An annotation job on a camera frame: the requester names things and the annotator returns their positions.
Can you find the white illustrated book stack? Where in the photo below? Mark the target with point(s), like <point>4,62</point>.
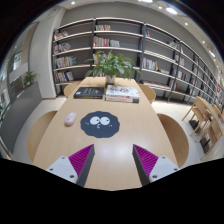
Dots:
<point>122,94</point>

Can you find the wooden chair by side table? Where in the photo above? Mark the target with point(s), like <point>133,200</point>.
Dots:
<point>210,136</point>

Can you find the wooden chair far left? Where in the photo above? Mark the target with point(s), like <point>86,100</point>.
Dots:
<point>70,88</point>

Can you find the wooden side table right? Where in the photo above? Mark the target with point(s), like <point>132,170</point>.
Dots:
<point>204,113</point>

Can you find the green potted plant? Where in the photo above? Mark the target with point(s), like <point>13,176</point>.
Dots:
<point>112,66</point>

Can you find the dark cartoon face mouse pad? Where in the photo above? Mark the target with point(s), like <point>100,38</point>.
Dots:
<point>100,124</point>

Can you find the wooden chair near right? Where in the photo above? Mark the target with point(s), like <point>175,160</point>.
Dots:
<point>177,138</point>

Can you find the wooden chair far right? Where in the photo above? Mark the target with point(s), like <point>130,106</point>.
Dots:
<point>149,92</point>

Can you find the black book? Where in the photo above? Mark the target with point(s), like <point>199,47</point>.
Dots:
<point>89,93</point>

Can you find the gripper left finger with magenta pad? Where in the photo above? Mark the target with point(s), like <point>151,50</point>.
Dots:
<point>74,168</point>

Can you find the wooden chair near left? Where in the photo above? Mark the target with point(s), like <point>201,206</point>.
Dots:
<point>37,131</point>

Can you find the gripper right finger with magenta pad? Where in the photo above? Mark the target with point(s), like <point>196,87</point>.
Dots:
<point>151,167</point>

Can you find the white computer mouse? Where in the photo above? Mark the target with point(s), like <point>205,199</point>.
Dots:
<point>70,119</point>

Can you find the large grey bookshelf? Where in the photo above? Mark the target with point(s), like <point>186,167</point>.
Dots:
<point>175,70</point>

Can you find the small plant at left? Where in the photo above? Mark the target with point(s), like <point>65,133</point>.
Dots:
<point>28,78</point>

